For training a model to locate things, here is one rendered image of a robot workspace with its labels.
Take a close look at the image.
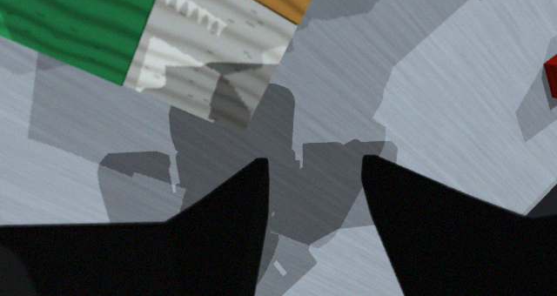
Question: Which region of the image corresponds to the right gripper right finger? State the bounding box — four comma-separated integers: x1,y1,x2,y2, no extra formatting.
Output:
361,155,557,296

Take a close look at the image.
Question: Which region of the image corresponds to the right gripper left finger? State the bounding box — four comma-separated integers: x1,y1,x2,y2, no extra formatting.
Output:
0,158,270,296

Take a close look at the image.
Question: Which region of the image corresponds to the red cube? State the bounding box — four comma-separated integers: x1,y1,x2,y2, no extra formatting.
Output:
544,54,557,98

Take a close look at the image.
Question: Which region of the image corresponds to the green cube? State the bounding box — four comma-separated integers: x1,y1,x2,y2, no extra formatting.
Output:
0,0,155,86

